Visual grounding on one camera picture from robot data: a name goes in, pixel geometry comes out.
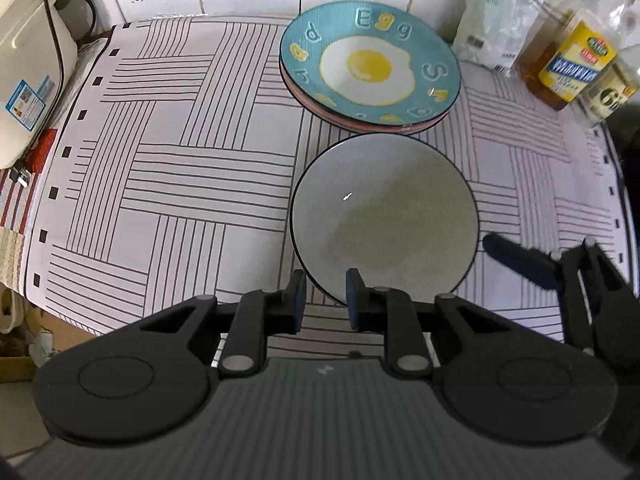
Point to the striped white tablecloth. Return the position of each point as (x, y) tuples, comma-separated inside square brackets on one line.
[(175, 160)]

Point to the red striped cloth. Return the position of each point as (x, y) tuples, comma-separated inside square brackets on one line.
[(45, 152)]

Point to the blue fried egg plate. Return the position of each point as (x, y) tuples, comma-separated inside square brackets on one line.
[(370, 65)]

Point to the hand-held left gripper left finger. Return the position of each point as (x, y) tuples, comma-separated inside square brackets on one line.
[(299, 305)]

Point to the clear glass bottle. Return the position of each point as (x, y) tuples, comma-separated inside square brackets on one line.
[(607, 95)]

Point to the white powder bag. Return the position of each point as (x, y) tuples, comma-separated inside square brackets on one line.
[(487, 25)]

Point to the brown cardboard box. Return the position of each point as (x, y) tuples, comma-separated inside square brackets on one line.
[(20, 360)]

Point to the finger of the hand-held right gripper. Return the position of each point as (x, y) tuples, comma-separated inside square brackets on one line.
[(510, 255)]

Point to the pink rimmed plate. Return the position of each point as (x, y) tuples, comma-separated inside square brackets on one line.
[(375, 127)]

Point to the dark appliance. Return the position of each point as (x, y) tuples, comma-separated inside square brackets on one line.
[(631, 150)]

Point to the grey bowl black rim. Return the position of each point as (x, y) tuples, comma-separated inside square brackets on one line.
[(385, 210)]

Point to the yellow label oil bottle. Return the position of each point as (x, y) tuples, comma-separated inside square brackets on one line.
[(570, 65)]

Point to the beige woven cloth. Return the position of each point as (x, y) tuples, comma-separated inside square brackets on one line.
[(12, 255)]

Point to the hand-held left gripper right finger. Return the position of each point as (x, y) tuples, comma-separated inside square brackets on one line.
[(354, 305)]

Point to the beige rice cooker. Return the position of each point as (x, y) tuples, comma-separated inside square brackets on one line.
[(30, 60)]

